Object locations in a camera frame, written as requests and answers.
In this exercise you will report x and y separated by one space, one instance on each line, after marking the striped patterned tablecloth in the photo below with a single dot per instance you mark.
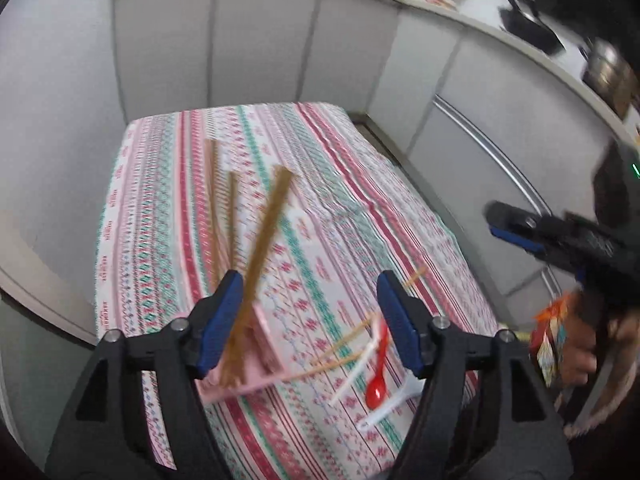
320 200

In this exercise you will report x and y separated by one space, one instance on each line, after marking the person's right hand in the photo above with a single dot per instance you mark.
577 355

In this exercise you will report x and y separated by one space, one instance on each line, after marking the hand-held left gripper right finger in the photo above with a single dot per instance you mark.
397 325

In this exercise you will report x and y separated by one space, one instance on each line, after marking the grey kitchen cabinets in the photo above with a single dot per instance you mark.
260 45

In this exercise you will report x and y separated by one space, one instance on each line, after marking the wooden chopstick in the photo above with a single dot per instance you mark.
212 200
325 367
272 220
415 277
345 342

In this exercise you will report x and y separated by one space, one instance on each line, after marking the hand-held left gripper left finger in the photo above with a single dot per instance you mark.
222 320

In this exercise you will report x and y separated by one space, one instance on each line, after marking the person's right forearm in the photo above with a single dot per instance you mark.
617 360

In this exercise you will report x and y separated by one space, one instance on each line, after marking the colourful patterned bag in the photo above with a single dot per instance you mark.
547 350

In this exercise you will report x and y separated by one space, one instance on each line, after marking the red plastic spoon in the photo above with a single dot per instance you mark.
375 392

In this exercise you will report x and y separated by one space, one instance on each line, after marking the pink plastic utensil holder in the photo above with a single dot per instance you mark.
262 355

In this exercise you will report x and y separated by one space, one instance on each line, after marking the steel steamer pot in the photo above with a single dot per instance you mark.
607 72

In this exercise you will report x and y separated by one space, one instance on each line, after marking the black wok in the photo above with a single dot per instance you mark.
530 27

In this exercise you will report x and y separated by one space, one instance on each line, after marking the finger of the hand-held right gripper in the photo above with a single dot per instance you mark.
515 220
520 244

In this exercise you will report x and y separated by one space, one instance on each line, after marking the white rice spoon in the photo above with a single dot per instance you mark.
395 405

